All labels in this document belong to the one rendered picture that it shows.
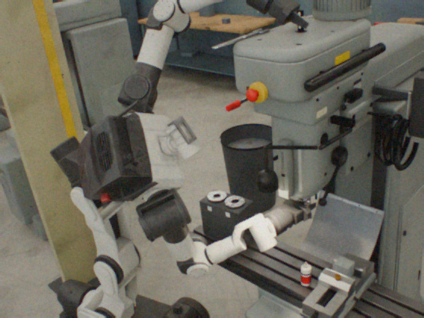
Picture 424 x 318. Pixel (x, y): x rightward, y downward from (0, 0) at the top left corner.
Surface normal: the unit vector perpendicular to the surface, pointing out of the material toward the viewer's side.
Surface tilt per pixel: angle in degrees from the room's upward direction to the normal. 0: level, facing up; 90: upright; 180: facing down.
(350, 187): 90
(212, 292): 0
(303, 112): 90
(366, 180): 90
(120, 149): 58
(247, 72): 90
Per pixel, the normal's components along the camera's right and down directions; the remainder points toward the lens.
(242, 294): -0.11, -0.88
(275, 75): -0.69, 0.40
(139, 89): -0.03, -0.01
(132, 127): 0.69, -0.33
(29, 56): 0.73, 0.25
